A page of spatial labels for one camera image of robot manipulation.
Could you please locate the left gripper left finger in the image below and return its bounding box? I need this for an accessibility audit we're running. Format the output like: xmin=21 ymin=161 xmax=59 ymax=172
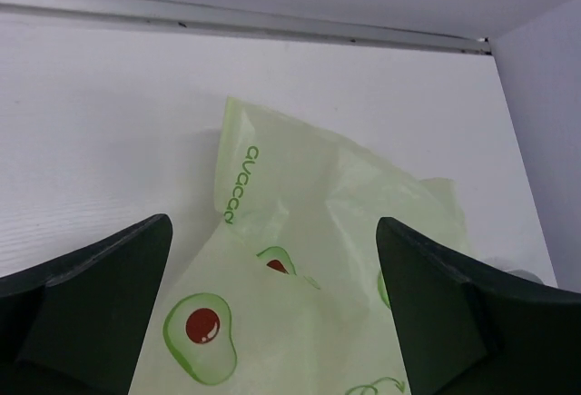
xmin=1 ymin=214 xmax=172 ymax=394

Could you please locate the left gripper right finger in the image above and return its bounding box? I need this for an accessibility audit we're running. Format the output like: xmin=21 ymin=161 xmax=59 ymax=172
xmin=376 ymin=217 xmax=580 ymax=394

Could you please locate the white oval plate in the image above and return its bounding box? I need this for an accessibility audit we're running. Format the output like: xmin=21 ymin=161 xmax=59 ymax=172
xmin=482 ymin=257 xmax=544 ymax=284

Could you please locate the aluminium table edge frame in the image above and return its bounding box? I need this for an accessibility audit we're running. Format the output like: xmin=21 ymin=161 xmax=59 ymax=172
xmin=1 ymin=0 xmax=492 ymax=55

